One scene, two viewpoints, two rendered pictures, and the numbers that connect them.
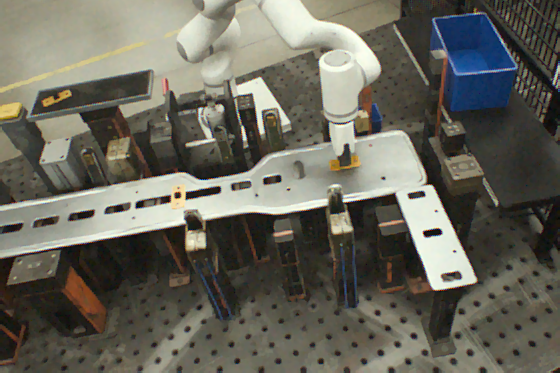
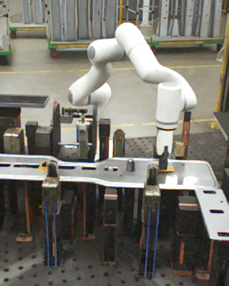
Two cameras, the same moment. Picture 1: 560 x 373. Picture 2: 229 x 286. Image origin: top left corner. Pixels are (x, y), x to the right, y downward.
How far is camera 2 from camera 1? 0.51 m
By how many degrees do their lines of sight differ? 22
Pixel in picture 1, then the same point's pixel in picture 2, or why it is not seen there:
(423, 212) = (212, 201)
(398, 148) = (202, 169)
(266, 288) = (86, 255)
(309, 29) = (156, 68)
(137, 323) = not seen: outside the picture
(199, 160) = (63, 156)
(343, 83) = (170, 99)
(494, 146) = not seen: outside the picture
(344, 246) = (152, 209)
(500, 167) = not seen: outside the picture
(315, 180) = (140, 173)
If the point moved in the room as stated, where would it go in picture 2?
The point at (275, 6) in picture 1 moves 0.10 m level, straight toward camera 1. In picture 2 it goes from (138, 52) to (138, 58)
